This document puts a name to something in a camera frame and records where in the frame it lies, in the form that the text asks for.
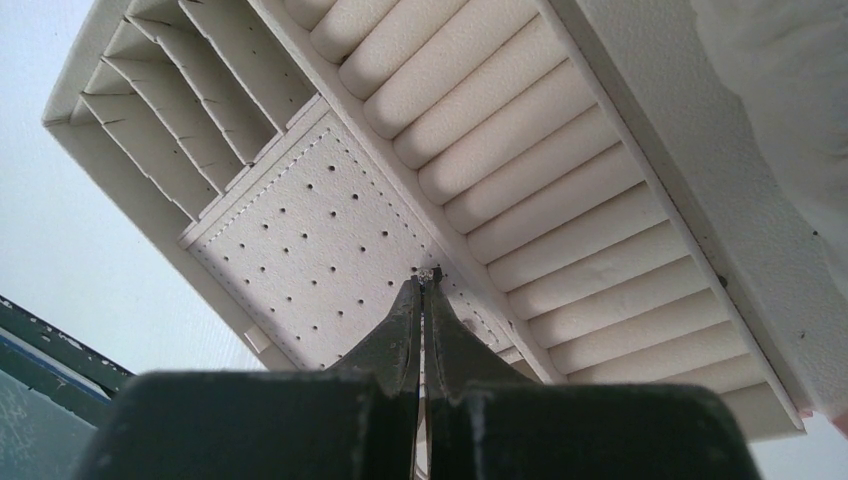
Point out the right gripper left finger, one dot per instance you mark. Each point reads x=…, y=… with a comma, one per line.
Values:
x=356, y=419

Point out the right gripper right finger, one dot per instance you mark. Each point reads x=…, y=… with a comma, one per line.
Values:
x=486, y=420

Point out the pink jewelry box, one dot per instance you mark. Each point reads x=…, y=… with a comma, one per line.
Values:
x=296, y=161

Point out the small silver pendant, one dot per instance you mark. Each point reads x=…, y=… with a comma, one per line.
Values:
x=425, y=275

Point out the black mounting rail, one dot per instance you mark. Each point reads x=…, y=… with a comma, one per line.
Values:
x=54, y=364

